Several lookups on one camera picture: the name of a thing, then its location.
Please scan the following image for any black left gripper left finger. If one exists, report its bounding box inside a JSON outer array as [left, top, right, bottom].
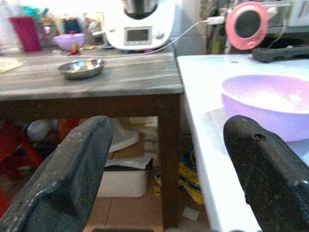
[[0, 116, 113, 232]]

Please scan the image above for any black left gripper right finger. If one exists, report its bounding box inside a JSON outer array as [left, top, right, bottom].
[[223, 115, 309, 232]]

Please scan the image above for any white storage box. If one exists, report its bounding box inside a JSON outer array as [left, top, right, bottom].
[[96, 169, 148, 198]]

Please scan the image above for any red plastic stool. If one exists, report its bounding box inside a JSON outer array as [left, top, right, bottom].
[[0, 119, 44, 182]]

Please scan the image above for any brown cardboard sheet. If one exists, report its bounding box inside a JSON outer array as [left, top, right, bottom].
[[107, 132, 159, 170]]

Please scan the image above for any white table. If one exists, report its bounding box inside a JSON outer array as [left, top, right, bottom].
[[177, 53, 309, 232]]

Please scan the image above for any yellow blue patterned bag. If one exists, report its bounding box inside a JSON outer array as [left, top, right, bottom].
[[178, 149, 205, 205]]

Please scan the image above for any large purple plastic bowl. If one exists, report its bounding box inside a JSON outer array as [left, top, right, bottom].
[[221, 74, 309, 143]]

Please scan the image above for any dark wooden table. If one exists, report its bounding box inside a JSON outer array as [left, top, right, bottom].
[[0, 44, 184, 230]]

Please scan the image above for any small steel dish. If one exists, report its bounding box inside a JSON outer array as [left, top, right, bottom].
[[57, 58, 106, 80]]

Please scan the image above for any black remote control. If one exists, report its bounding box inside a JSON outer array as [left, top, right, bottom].
[[252, 45, 309, 63]]

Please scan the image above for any small red yellow toy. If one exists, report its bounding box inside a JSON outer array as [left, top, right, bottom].
[[70, 43, 82, 55]]

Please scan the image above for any small purple plastic bowl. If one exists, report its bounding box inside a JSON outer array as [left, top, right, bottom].
[[53, 33, 86, 51]]

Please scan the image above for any red plastic cup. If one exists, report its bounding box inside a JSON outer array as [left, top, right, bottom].
[[8, 16, 43, 53]]

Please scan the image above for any blue framed toy tablet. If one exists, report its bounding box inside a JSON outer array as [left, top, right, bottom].
[[62, 17, 83, 35]]

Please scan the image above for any pink round speaker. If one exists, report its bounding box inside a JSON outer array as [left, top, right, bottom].
[[225, 1, 269, 50]]

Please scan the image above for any white kitchen food processor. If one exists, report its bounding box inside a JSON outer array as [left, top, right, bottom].
[[103, 0, 175, 51]]

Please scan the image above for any white plug adapter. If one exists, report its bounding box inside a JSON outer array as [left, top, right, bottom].
[[207, 16, 225, 25]]

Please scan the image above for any white power cable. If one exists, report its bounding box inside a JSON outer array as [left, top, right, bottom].
[[79, 20, 210, 58]]

